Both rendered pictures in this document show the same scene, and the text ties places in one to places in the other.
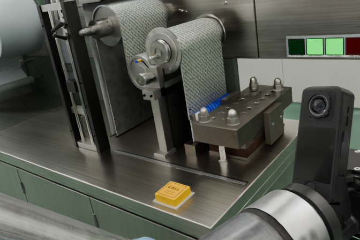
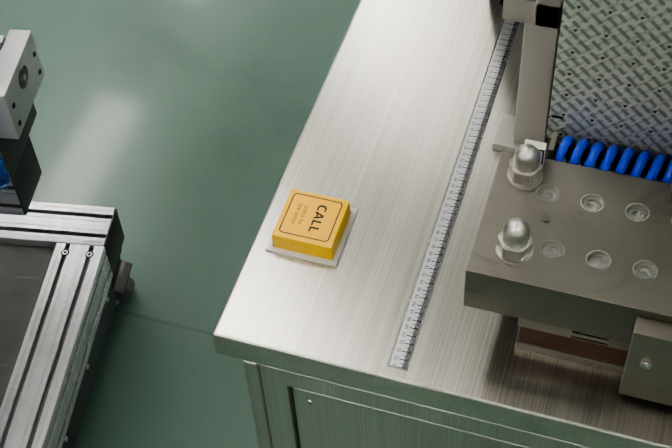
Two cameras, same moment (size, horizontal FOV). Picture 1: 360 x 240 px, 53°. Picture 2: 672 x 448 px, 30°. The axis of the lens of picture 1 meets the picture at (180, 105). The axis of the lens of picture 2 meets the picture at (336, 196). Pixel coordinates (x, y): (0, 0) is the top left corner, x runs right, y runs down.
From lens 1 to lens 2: 111 cm
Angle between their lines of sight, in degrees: 63
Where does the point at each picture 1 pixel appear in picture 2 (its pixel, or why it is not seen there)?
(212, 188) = (361, 300)
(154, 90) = not seen: outside the picture
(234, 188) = (369, 347)
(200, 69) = (655, 53)
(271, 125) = (640, 363)
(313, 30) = not seen: outside the picture
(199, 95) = (616, 108)
